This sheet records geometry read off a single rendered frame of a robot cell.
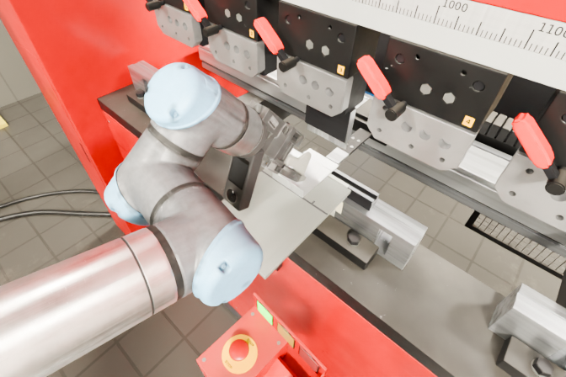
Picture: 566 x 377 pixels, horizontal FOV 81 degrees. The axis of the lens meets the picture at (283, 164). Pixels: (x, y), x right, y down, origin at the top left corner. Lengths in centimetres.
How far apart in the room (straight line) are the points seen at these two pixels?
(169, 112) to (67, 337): 21
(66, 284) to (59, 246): 182
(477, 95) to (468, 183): 44
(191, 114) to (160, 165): 7
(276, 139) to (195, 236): 26
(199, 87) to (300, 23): 26
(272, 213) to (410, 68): 36
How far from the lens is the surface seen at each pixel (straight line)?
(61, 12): 123
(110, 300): 30
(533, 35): 45
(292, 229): 64
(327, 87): 58
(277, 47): 58
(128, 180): 41
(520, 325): 75
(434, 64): 48
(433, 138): 52
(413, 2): 47
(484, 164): 92
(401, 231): 71
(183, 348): 163
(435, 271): 81
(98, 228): 209
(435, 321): 75
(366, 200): 71
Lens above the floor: 152
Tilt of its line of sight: 44 degrees down
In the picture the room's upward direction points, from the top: 2 degrees clockwise
